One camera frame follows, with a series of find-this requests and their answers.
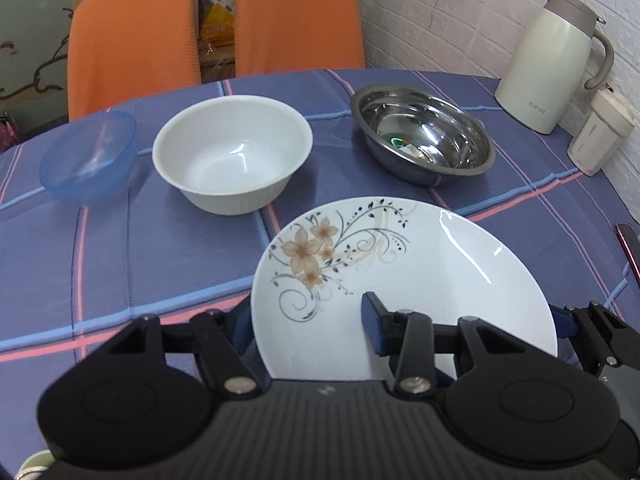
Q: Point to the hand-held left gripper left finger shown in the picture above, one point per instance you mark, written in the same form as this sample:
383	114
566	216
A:
239	331

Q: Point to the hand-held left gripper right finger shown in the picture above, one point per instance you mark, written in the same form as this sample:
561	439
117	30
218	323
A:
372	324

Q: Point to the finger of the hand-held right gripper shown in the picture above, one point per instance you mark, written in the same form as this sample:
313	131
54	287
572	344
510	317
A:
561	323

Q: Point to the white floral plate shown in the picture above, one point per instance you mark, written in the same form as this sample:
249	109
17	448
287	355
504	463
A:
450	280

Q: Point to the dark red object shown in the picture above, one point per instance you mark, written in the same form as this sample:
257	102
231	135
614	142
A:
629	245

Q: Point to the white plastic bowl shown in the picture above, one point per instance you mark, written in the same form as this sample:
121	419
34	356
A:
235	160

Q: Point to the small white lidded container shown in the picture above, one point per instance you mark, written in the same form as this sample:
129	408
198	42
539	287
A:
597	135

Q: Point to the stainless steel bowl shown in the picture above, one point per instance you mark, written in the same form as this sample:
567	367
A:
425	132

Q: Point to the blue plastic bowl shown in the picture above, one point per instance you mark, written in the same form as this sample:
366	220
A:
87	160

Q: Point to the white cup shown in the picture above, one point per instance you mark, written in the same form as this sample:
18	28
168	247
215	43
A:
35	465

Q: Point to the cream thermos jug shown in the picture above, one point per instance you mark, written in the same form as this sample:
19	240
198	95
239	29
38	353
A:
545	60

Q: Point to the pink patterned bag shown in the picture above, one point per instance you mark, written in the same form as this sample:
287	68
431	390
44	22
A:
7	135

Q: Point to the orange chair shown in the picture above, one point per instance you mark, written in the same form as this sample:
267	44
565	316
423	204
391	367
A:
130	40
297	20

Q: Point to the yellow packaged bag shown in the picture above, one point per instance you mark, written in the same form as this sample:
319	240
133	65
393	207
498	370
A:
217	5

